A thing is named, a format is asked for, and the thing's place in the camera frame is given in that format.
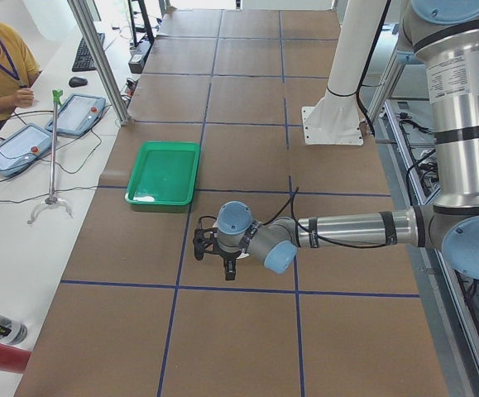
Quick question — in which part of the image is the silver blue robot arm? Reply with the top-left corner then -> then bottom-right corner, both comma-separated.
193,1 -> 479,280

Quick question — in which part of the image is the black keyboard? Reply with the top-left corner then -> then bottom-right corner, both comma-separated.
71,37 -> 97,72

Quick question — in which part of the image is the black computer mouse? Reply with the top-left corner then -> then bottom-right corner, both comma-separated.
68,76 -> 88,88

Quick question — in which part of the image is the green plastic tray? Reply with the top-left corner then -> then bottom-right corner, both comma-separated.
125,141 -> 200,212

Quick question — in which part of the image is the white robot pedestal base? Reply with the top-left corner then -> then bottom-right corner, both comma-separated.
302,0 -> 390,146

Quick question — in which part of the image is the aluminium frame post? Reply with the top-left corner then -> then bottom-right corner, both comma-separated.
67,0 -> 130,126

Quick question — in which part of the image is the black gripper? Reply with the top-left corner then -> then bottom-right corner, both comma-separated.
192,228 -> 243,281

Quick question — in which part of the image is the far blue teach pendant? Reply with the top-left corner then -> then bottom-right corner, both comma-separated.
52,90 -> 106,137

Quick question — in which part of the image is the near blue teach pendant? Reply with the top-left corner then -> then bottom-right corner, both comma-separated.
0,123 -> 52,176

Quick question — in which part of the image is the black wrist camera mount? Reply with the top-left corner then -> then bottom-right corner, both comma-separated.
195,215 -> 217,254

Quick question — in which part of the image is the red cylinder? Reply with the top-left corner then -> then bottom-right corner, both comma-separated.
0,343 -> 31,374

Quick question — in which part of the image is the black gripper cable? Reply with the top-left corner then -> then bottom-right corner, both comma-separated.
259,186 -> 393,250

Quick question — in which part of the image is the metal reacher grabber tool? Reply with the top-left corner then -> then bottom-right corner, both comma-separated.
27,89 -> 73,225

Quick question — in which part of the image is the blue teach pendant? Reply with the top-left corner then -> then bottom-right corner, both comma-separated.
0,123 -> 52,176
52,90 -> 106,137

